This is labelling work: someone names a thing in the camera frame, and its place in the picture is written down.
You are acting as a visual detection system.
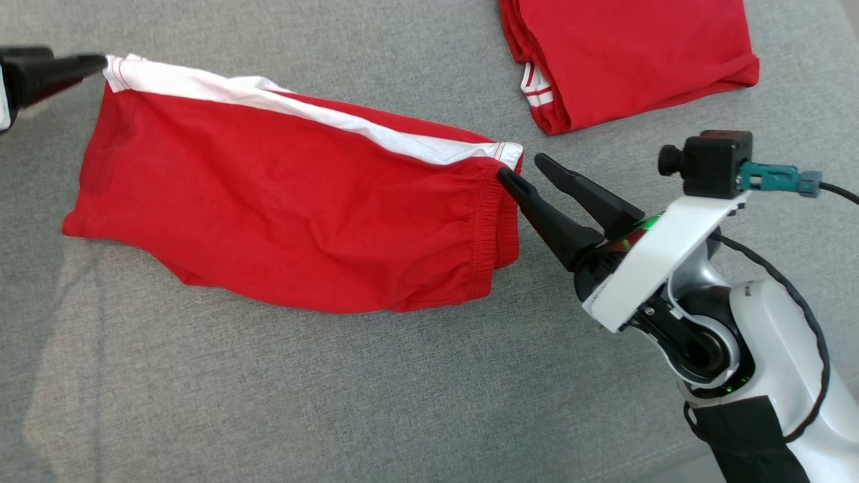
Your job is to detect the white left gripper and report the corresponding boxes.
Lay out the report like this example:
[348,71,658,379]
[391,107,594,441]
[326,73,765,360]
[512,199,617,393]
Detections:
[0,46,108,135]

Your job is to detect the red and white basketball jersey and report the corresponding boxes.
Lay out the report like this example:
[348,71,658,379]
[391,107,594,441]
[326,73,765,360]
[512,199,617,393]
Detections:
[498,0,761,136]

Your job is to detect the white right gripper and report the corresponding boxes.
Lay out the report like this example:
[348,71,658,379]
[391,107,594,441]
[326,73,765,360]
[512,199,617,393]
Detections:
[497,153,749,333]

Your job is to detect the red shorts with white stripe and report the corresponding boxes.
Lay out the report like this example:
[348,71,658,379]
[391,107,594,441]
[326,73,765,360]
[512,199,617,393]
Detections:
[62,54,524,315]

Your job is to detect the teal right camera connector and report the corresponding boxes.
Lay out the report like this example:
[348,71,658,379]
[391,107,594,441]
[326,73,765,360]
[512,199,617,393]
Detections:
[740,163,823,198]

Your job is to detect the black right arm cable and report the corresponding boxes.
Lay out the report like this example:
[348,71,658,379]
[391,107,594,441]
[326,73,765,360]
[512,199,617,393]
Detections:
[683,181,859,445]

